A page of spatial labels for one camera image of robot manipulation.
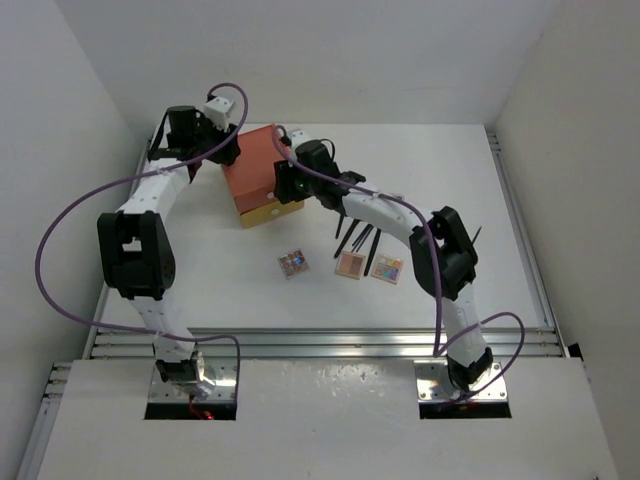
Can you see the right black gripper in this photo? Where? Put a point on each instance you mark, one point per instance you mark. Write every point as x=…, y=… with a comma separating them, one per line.
x=286, y=188

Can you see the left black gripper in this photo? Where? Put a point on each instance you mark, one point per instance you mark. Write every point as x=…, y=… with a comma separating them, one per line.
x=203, y=123

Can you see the orange drawer box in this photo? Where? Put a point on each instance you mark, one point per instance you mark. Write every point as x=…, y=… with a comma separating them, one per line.
x=251, y=179

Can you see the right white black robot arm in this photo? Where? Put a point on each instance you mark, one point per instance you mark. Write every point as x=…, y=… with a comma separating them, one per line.
x=443, y=256

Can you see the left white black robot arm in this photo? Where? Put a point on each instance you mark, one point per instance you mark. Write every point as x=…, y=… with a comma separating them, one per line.
x=137, y=258

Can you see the thin black makeup brush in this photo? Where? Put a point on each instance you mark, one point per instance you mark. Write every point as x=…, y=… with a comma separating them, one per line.
x=339, y=227

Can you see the long black makeup brush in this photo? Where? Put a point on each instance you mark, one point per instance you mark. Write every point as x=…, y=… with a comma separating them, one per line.
x=372, y=252

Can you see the round-pan eyeshadow palette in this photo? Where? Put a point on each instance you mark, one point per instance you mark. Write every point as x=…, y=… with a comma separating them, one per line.
x=293, y=264

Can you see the brown quad eyeshadow palette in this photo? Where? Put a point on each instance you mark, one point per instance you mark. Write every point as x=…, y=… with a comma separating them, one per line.
x=350, y=265

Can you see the colourful eyeshadow palette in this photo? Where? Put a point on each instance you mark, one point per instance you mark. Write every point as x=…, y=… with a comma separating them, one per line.
x=387, y=268

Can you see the black eyeliner pencil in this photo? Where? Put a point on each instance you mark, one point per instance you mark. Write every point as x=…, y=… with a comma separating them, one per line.
x=476, y=235

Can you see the white front cover panel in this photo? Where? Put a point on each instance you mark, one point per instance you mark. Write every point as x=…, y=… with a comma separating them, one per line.
x=323, y=420

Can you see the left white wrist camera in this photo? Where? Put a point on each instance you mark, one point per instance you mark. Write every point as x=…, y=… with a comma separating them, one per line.
x=218, y=110

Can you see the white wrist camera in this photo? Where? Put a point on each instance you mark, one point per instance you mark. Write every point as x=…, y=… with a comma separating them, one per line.
x=218, y=110
x=298, y=137

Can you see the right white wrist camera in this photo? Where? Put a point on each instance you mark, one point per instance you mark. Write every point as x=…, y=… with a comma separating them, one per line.
x=298, y=137

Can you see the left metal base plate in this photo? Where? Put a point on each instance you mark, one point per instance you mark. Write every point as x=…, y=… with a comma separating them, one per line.
x=218, y=386

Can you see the aluminium rail frame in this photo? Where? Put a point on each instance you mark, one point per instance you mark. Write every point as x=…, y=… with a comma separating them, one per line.
x=229, y=278

